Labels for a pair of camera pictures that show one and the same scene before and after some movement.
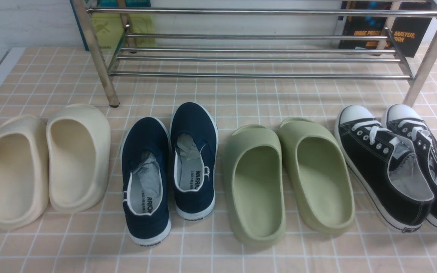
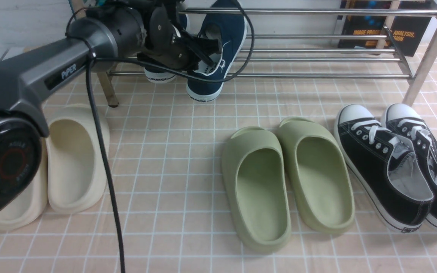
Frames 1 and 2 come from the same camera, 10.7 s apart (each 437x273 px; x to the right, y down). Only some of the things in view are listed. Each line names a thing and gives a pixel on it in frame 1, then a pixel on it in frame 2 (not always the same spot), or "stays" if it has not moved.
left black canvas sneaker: (389, 174) stays
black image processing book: (411, 35) stays
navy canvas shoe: (146, 178) to (161, 76)
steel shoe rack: (354, 41) stays
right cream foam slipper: (79, 146) stays
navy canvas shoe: (194, 137) to (226, 20)
